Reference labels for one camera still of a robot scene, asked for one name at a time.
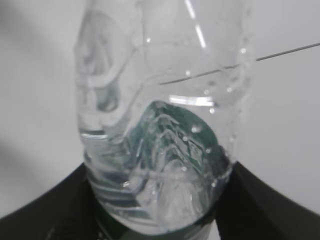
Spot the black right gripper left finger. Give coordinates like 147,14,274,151
0,163,113,240

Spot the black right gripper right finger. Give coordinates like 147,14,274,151
215,163,320,240

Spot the clear water bottle green label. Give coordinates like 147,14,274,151
74,0,254,240

